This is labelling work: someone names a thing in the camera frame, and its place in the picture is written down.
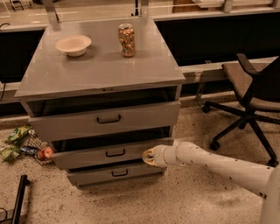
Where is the grey drawer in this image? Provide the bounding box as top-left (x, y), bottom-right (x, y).
top-left (67, 162), bottom-right (165, 188)
top-left (29, 101), bottom-right (180, 142)
top-left (52, 137), bottom-right (173, 170)

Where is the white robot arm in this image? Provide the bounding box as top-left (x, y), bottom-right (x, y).
top-left (142, 142), bottom-right (280, 224)

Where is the grey bottom drawer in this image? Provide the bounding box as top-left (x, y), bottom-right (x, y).
top-left (67, 162), bottom-right (165, 188)

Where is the grey drawer cabinet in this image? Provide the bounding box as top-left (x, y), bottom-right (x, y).
top-left (15, 17), bottom-right (185, 176)

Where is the grey top drawer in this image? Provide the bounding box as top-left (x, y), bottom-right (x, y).
top-left (29, 101), bottom-right (180, 142)

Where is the red apple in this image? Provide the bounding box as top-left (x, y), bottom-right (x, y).
top-left (39, 147), bottom-right (53, 160)

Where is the patterned drink can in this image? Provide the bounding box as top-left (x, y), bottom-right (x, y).
top-left (118, 24), bottom-right (136, 57)

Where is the blue snack packet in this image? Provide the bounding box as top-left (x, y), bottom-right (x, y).
top-left (20, 145), bottom-right (38, 155)

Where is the black office chair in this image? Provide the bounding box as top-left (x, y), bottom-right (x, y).
top-left (202, 53), bottom-right (280, 167)

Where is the black stand bar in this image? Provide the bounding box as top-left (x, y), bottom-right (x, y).
top-left (11, 175), bottom-right (30, 224)

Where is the white bowl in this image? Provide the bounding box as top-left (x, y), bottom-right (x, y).
top-left (56, 35), bottom-right (92, 57)

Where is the green chip bag upper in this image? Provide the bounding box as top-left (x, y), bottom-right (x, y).
top-left (6, 125), bottom-right (31, 144)

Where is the green chip bag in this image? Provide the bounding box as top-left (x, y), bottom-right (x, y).
top-left (0, 145), bottom-right (20, 162)
top-left (6, 125), bottom-right (31, 144)

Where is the green chip bag lower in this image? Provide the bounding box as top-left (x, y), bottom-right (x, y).
top-left (0, 145), bottom-right (20, 162)

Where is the black cable left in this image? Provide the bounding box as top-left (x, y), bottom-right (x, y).
top-left (0, 81), bottom-right (7, 103)

